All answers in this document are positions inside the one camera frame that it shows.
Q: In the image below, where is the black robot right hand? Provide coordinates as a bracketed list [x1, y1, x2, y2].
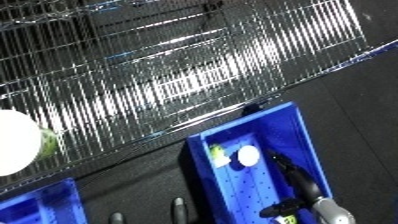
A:
[257, 149, 327, 218]

